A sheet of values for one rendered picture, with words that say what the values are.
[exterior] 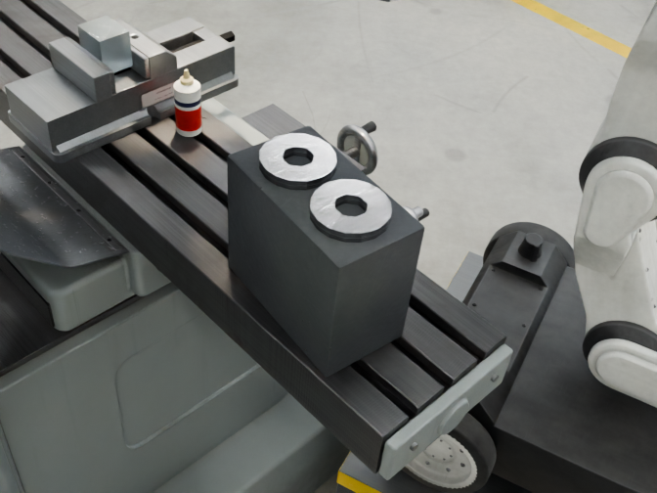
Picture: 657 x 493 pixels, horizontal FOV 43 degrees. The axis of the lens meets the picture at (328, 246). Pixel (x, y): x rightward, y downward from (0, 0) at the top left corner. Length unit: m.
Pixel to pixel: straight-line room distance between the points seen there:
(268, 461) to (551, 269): 0.71
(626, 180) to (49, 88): 0.85
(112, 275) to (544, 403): 0.77
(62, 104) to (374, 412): 0.65
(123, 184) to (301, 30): 2.39
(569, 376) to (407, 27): 2.33
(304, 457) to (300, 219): 1.03
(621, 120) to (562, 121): 2.02
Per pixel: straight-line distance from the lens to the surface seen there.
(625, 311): 1.44
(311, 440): 1.85
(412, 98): 3.20
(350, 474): 1.57
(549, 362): 1.59
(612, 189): 1.24
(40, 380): 1.33
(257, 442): 1.84
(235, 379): 1.70
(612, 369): 1.47
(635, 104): 1.22
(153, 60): 1.31
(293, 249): 0.91
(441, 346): 1.04
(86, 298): 1.28
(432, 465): 1.55
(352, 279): 0.87
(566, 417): 1.52
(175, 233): 1.15
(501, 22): 3.82
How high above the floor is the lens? 1.75
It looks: 44 degrees down
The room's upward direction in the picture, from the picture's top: 6 degrees clockwise
